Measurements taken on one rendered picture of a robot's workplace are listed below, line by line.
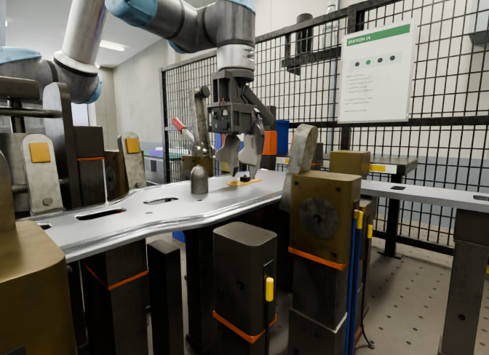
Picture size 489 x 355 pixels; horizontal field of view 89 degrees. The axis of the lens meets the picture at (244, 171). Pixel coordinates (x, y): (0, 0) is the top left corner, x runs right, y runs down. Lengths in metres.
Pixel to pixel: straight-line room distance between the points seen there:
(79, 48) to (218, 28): 0.50
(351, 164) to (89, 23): 0.80
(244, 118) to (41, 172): 0.34
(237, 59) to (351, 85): 0.60
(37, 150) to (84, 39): 0.50
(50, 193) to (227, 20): 0.41
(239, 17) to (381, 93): 0.61
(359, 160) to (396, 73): 0.40
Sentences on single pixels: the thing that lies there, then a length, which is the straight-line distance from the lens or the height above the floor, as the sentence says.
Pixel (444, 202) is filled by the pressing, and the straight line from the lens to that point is 0.52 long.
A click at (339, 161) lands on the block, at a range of 0.69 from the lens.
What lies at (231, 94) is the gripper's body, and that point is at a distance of 0.49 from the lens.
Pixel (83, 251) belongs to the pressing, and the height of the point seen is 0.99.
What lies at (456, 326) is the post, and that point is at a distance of 0.63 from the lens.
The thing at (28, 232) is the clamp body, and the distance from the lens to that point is 0.20.
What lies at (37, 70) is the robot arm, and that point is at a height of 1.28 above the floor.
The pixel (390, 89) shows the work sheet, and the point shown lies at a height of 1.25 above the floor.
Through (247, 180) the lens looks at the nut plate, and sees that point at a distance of 0.54.
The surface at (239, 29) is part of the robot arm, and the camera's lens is 0.52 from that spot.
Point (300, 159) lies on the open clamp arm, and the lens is 0.38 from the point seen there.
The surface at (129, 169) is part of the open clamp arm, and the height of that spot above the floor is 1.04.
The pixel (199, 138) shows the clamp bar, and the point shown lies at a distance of 0.62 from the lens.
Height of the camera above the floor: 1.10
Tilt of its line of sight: 8 degrees down
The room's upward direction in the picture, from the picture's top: straight up
